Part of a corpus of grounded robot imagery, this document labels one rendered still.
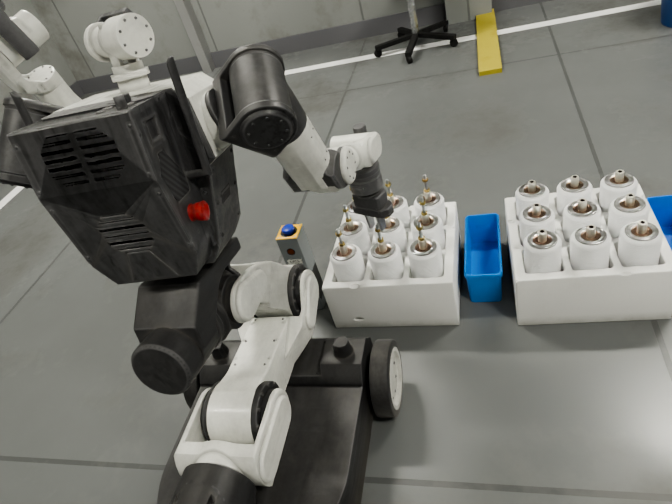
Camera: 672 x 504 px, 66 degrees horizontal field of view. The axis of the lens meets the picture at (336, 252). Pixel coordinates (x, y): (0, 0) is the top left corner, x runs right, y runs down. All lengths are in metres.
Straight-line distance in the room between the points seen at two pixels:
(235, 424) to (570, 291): 0.92
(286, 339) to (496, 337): 0.62
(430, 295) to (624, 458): 0.61
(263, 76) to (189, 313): 0.41
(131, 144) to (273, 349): 0.65
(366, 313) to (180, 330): 0.80
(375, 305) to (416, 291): 0.14
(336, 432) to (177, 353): 0.49
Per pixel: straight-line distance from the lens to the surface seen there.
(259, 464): 1.11
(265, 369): 1.22
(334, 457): 1.24
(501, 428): 1.42
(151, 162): 0.78
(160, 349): 0.93
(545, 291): 1.52
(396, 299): 1.56
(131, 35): 0.94
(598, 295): 1.56
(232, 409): 1.17
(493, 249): 1.86
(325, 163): 1.00
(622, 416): 1.46
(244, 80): 0.85
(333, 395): 1.33
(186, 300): 0.95
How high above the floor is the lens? 1.21
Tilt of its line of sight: 38 degrees down
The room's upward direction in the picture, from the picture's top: 18 degrees counter-clockwise
